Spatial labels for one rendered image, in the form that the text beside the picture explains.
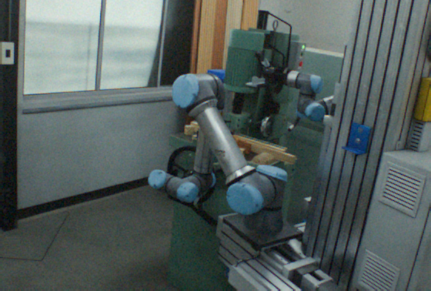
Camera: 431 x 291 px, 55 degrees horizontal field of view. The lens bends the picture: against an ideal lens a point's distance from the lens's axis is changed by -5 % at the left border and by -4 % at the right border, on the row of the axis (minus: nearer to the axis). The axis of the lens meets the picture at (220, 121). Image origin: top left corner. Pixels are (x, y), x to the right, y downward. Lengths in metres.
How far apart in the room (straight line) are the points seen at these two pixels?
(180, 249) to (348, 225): 1.22
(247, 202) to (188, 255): 1.11
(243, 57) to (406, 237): 1.19
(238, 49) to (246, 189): 0.92
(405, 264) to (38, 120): 2.46
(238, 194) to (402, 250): 0.53
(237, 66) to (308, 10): 2.64
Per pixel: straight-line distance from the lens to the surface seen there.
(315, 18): 4.64
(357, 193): 1.48
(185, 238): 2.44
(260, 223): 1.58
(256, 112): 2.29
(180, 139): 2.28
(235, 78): 2.14
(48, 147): 3.19
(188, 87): 1.47
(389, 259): 1.41
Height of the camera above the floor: 1.56
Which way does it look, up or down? 14 degrees down
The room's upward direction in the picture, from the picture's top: 7 degrees clockwise
